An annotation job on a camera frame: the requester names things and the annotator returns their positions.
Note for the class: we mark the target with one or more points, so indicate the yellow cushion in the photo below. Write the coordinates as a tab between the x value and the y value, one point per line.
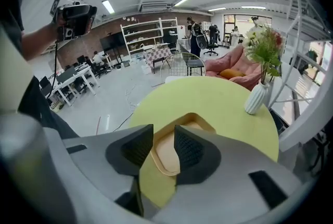
231	73

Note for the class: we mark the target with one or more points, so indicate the pink padded lounge chair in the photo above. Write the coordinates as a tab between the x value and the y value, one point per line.
234	61

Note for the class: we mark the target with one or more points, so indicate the checkered cloth table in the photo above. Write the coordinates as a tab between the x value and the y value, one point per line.
158	55

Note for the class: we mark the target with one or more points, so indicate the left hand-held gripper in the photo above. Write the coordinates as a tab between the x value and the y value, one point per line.
57	6

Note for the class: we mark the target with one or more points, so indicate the black television screen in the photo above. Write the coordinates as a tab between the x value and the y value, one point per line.
113	42

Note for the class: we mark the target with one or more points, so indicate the white ribbed vase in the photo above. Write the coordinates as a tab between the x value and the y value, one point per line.
256	99

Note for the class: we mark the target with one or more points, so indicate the green round table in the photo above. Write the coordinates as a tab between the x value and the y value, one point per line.
208	98

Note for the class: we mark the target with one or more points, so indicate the white office desk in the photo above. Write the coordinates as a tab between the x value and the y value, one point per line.
78	73

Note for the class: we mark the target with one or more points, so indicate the ceiling air conditioner unit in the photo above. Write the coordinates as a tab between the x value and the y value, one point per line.
156	6

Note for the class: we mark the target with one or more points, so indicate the person's left forearm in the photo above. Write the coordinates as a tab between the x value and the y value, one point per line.
39	40

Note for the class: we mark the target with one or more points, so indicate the white metal shelving rack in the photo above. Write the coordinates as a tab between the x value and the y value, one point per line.
312	25

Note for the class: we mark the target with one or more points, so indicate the pink white flower bouquet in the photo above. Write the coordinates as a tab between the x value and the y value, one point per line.
262	48

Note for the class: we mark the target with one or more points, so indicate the grey side chair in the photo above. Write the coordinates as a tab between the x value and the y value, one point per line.
193	62

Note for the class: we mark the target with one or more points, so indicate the ceiling tube light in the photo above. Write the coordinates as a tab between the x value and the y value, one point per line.
108	6
183	0

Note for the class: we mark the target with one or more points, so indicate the black office chair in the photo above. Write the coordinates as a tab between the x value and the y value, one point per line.
212	47

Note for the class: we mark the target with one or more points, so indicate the red floor stick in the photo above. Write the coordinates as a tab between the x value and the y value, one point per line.
98	125

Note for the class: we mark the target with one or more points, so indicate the white open bookshelf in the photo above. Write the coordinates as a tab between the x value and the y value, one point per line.
125	35

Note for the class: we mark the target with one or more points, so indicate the small wooden tray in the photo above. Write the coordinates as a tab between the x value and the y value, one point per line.
166	150

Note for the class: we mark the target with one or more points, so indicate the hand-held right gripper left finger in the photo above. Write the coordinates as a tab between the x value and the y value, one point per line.
130	152

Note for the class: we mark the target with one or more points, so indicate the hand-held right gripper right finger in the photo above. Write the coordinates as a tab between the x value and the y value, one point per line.
197	155

